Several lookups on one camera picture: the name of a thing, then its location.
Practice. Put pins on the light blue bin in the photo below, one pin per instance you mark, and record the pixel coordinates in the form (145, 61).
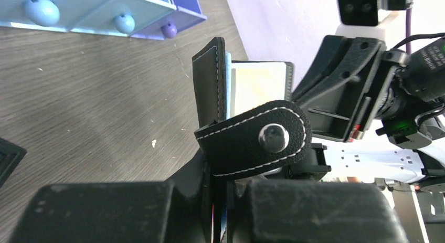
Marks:
(55, 15)
(123, 17)

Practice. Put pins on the purple bin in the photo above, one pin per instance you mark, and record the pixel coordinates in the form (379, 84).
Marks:
(188, 14)

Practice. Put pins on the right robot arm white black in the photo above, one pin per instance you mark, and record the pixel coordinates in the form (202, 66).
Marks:
(417, 100)

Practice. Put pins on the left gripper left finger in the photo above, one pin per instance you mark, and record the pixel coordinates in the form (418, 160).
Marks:
(174, 210)

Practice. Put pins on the black white chessboard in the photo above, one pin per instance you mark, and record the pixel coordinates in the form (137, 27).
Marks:
(11, 155)

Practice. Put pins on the light blue bin left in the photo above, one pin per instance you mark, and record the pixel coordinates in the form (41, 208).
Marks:
(55, 15)

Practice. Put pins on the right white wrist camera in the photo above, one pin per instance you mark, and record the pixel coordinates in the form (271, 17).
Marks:
(386, 20)

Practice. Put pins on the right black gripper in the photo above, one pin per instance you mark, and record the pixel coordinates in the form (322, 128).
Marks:
(346, 86)

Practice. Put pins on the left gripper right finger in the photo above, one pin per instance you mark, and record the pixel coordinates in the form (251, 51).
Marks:
(313, 213)

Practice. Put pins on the light blue bin middle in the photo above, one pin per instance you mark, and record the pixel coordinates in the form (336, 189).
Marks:
(123, 17)

